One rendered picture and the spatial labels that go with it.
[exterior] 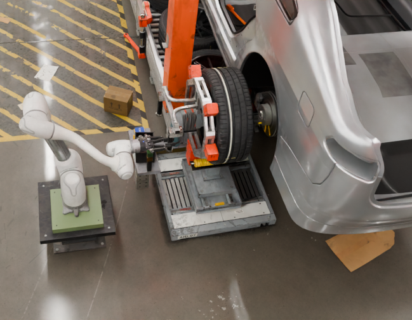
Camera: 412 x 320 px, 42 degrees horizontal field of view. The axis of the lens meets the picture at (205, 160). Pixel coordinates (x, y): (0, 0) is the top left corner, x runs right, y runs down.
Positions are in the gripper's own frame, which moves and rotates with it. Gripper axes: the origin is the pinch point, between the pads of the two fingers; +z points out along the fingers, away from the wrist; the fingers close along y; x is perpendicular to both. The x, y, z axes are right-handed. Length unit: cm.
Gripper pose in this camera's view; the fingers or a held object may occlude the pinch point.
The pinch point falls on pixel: (169, 142)
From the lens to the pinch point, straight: 352.3
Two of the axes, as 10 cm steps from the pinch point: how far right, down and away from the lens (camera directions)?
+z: 9.6, -1.2, 2.5
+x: 1.1, -6.4, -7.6
